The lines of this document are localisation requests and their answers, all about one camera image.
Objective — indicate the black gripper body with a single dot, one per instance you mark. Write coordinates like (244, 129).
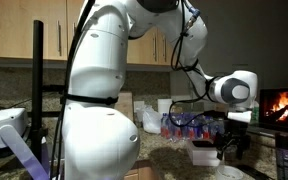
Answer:
(240, 128)

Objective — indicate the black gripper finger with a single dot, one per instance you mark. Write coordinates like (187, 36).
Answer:
(244, 146)
(222, 143)

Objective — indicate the black remote-like object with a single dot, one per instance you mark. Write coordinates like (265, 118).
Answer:
(252, 171)

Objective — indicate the black bottle with purple label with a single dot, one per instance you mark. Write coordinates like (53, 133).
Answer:
(285, 156)

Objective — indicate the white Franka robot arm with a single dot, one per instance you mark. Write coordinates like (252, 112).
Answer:
(97, 66)

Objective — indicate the Fiji water bottle blue cap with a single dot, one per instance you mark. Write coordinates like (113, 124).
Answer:
(212, 128)
(221, 126)

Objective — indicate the white box with black print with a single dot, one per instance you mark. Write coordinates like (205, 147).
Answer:
(200, 158)

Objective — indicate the wrapped Fiji water bottle pack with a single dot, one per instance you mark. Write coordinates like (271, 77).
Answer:
(175, 130)

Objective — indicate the laptop showing fireplace video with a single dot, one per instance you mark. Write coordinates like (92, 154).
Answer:
(284, 106)

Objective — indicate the white paper towel roll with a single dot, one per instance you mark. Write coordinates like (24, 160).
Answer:
(165, 106)

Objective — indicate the white plastic bag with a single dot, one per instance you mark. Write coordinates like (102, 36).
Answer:
(151, 121)

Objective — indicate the wooden cutting board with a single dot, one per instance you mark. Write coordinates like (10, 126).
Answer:
(126, 110)

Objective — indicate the black pole stand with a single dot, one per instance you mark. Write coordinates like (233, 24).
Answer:
(37, 66)

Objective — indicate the pale purple curved bar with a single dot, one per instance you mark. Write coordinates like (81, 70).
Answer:
(20, 150)

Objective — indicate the white rounded device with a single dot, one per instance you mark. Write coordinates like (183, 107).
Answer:
(4, 120)

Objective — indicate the white wall outlet plate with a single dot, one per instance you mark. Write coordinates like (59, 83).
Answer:
(138, 106)

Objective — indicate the wooden wall cabinet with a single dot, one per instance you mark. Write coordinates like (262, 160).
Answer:
(17, 26)

